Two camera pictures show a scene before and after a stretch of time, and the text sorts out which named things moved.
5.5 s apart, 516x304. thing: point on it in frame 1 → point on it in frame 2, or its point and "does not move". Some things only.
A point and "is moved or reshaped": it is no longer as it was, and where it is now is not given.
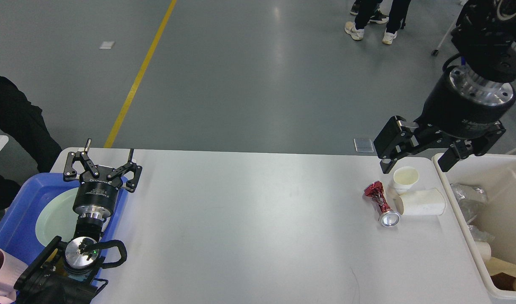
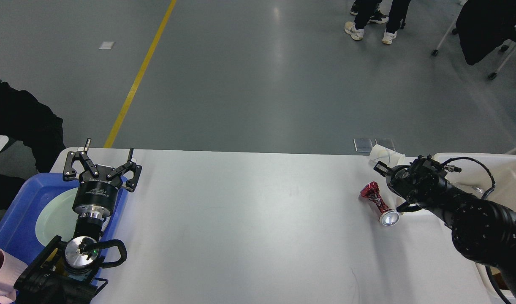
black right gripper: (463, 109) → (423, 181)
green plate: (58, 219) does not move
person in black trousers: (396, 19) does not move
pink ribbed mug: (4, 270) does not move
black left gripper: (95, 196) does not move
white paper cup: (403, 178) is moved or reshaped
